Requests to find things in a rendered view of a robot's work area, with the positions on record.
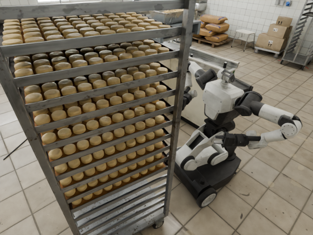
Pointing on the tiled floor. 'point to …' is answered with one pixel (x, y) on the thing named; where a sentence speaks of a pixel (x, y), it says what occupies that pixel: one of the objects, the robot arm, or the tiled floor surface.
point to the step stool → (245, 37)
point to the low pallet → (211, 41)
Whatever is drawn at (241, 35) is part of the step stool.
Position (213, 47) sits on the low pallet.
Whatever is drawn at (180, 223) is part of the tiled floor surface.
